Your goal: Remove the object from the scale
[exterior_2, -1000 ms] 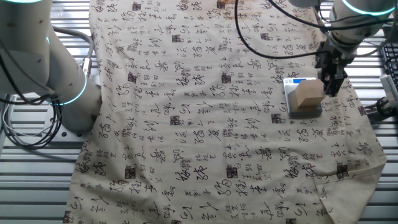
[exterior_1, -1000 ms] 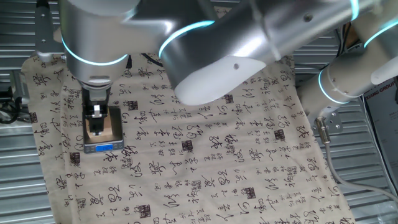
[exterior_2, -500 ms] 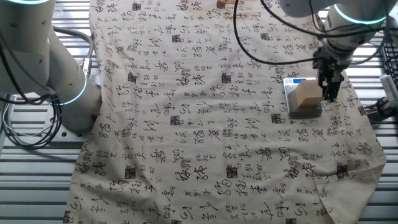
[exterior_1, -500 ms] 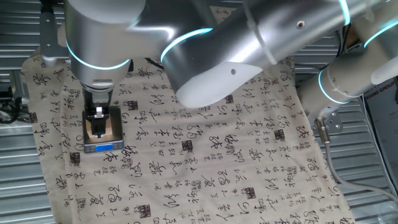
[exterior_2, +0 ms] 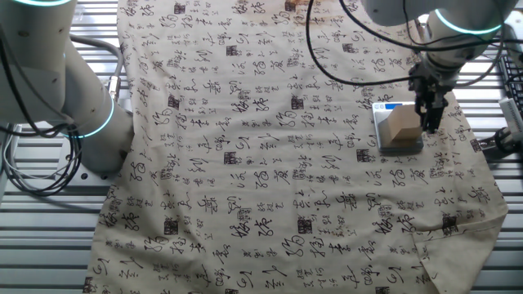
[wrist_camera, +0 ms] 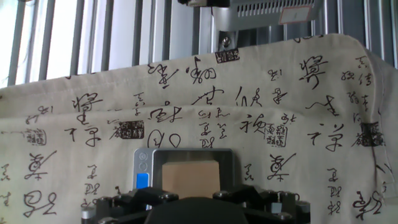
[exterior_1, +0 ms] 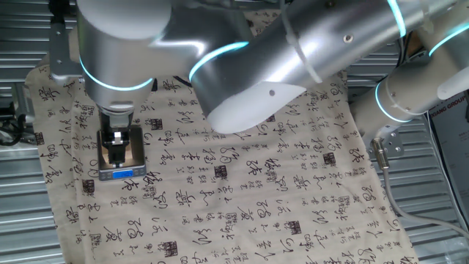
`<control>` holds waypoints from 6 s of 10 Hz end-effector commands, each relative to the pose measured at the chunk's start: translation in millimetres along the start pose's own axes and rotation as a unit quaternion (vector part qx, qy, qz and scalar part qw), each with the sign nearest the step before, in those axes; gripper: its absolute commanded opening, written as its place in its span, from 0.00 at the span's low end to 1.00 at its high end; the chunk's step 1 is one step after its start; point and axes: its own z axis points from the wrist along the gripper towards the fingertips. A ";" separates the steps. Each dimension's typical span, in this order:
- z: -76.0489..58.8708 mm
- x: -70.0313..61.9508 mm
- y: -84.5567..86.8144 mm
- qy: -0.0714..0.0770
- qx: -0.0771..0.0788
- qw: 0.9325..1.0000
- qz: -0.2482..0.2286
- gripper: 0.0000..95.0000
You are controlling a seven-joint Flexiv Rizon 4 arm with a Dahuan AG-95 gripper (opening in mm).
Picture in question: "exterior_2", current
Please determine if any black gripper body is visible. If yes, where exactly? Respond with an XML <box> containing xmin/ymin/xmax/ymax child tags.
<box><xmin>408</xmin><ymin>60</ymin><xmax>451</xmax><ymax>109</ymax></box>

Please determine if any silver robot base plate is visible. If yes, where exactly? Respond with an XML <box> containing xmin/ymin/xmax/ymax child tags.
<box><xmin>55</xmin><ymin>136</ymin><xmax>123</xmax><ymax>183</ymax></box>

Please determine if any light wooden block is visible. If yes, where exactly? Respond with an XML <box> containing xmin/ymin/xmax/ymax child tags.
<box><xmin>385</xmin><ymin>104</ymin><xmax>423</xmax><ymax>143</ymax></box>

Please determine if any grey cable with metal connector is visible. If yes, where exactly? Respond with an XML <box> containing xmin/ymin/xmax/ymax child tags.
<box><xmin>68</xmin><ymin>33</ymin><xmax>125</xmax><ymax>103</ymax></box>

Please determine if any black computer keyboard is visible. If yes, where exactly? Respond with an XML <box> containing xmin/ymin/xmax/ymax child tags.
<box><xmin>498</xmin><ymin>54</ymin><xmax>523</xmax><ymax>116</ymax></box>

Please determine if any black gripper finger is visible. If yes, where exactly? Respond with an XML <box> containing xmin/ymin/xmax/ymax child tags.
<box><xmin>424</xmin><ymin>101</ymin><xmax>446</xmax><ymax>136</ymax></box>
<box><xmin>413</xmin><ymin>96</ymin><xmax>428</xmax><ymax>120</ymax></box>

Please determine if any silver digital pocket scale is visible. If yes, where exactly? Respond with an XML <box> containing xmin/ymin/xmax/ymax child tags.
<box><xmin>371</xmin><ymin>101</ymin><xmax>425</xmax><ymax>156</ymax></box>

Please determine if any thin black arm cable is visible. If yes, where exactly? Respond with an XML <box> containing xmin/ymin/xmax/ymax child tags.
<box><xmin>337</xmin><ymin>0</ymin><xmax>523</xmax><ymax>54</ymax></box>

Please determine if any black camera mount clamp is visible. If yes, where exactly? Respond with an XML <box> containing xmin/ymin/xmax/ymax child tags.
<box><xmin>479</xmin><ymin>126</ymin><xmax>523</xmax><ymax>161</ymax></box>

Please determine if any white ribbed box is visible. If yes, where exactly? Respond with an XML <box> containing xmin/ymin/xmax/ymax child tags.
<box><xmin>498</xmin><ymin>96</ymin><xmax>523</xmax><ymax>135</ymax></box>

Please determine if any black base cable bundle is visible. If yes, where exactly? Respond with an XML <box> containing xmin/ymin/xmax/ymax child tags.
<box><xmin>0</xmin><ymin>120</ymin><xmax>83</xmax><ymax>198</ymax></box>

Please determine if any beige calligraphy print cloth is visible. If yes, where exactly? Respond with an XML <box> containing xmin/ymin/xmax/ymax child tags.
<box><xmin>83</xmin><ymin>0</ymin><xmax>510</xmax><ymax>294</ymax></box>

